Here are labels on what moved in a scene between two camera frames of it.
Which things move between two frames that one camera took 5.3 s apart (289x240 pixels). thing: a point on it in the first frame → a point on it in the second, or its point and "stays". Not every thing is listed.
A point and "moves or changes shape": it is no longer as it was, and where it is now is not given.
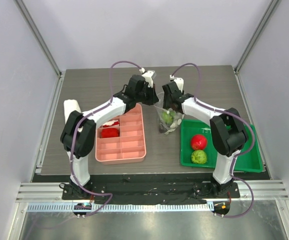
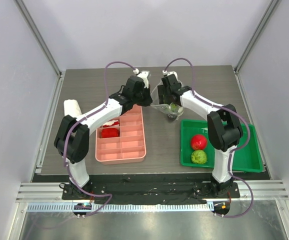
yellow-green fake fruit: x=168 y=118 moves or changes shape
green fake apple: x=198 y=157 stays
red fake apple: x=198 y=142 stays
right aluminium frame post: x=272 y=8 stays
